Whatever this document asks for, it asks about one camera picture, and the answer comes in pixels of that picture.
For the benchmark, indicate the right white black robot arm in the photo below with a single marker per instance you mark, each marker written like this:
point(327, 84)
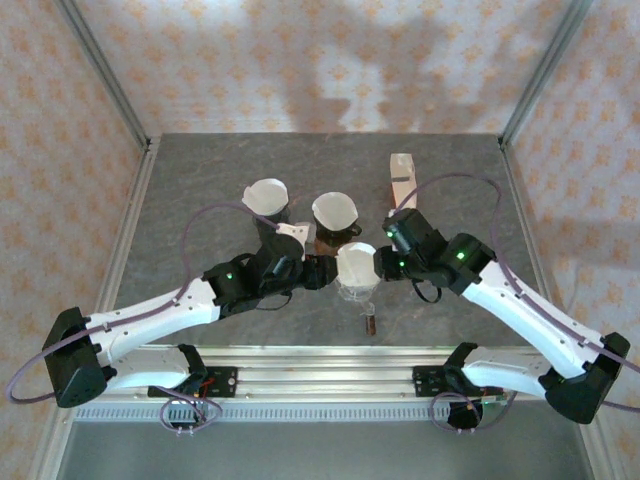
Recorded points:
point(530, 325)

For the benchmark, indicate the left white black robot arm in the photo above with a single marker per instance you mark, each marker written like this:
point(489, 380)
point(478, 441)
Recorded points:
point(150, 315)

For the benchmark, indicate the coffee filter pack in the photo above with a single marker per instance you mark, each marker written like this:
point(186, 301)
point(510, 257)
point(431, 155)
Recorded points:
point(402, 172)

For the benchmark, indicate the small green circuit board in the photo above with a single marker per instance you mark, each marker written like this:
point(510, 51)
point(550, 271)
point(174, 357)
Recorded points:
point(492, 404)

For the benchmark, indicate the patterned fabric backdrop panel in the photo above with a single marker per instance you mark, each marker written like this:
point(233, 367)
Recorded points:
point(595, 175)
point(50, 150)
point(250, 65)

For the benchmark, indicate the aluminium table side rail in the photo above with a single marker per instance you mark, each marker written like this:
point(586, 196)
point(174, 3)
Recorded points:
point(529, 225)
point(131, 215)

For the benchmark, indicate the aluminium mounting rail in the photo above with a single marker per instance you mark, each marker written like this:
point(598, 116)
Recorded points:
point(325, 380)

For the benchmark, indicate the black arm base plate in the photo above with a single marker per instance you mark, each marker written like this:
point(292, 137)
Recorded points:
point(225, 382)
point(425, 382)

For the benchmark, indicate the aluminium frame post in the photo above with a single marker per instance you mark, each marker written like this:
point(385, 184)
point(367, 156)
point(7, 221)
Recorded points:
point(111, 80)
point(542, 75)

